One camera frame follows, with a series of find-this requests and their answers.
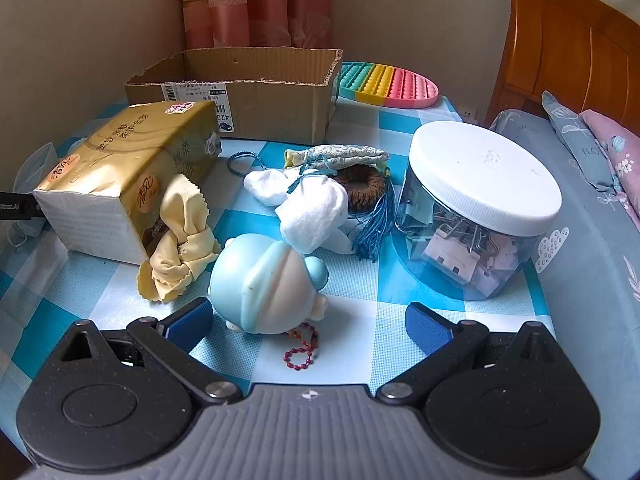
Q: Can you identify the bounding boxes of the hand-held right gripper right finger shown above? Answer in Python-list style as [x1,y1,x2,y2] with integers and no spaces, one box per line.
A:
[375,301,558,406]

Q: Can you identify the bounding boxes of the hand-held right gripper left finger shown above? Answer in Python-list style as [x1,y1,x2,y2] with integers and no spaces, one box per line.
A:
[60,297,243,407]

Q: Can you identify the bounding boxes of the light blue face mask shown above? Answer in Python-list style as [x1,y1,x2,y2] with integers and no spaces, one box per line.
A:
[7,142,58,248]

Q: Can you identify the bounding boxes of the yellow cloth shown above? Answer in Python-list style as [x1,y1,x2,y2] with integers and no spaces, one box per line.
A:
[137,174,222,303]

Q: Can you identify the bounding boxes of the light blue plush toy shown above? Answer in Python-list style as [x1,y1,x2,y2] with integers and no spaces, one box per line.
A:
[208,232,331,336]

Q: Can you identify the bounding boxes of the gold tissue pack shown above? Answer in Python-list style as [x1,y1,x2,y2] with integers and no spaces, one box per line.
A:
[32,100,222,266]

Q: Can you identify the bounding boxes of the red bead chain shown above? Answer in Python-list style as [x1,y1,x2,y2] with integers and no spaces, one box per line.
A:
[282,325,321,373]

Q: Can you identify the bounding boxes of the white cloth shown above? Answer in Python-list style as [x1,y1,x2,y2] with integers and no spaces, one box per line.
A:
[243,169,353,256]

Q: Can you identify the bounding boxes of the brown bead bracelet with tassel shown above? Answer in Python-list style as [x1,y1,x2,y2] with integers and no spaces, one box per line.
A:
[227,144,398,262]

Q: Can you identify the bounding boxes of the brown cardboard box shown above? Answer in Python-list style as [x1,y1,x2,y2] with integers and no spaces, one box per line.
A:
[124,47,345,147]

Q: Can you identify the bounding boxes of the blue checked tablecloth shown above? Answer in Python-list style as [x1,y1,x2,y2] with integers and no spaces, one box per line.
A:
[0,95,556,441]

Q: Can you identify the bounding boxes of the brown hair scrunchie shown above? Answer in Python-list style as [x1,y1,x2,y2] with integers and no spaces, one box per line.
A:
[332,166,387,213]

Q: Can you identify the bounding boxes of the clear jar with white lid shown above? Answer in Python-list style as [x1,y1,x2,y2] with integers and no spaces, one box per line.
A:
[394,121,564,302]

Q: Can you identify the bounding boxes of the grey bed sheet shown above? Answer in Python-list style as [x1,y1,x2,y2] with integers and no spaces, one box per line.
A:
[487,109,640,480]

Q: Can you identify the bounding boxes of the grey-blue floral pillow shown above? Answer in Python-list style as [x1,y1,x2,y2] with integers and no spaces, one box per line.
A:
[541,91,640,211]

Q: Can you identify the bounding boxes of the rainbow pop bubble toy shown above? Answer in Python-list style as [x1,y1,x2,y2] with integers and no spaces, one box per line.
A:
[337,61,440,110]

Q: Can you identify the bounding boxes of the pink floral pillow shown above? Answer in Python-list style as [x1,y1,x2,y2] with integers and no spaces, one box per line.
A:
[580,109,640,233]

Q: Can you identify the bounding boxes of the pink curtain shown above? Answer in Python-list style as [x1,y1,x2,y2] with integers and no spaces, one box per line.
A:
[180,0,335,51]

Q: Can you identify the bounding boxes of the wooden headboard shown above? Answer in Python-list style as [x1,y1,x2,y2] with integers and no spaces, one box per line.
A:
[484,0,640,136]

